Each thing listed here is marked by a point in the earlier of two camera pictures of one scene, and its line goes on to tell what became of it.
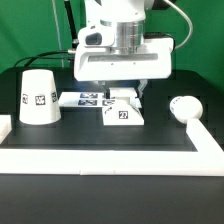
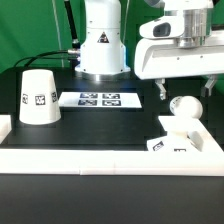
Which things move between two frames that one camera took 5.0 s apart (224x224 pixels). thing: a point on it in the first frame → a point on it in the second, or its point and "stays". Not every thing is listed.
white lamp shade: (39, 102) stays
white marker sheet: (85, 100) stays
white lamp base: (126, 111) → (177, 141)
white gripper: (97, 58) → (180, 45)
